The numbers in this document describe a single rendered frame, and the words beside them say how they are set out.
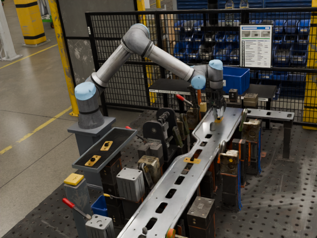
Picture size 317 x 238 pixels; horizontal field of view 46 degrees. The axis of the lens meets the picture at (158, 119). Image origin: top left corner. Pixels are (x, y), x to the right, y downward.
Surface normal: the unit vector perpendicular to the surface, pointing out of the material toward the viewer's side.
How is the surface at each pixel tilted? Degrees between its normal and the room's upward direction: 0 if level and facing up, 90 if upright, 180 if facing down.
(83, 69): 90
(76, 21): 91
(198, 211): 0
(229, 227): 0
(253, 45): 90
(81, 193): 90
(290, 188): 0
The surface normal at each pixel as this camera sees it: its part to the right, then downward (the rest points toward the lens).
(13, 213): -0.10, -0.90
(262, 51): -0.42, 0.44
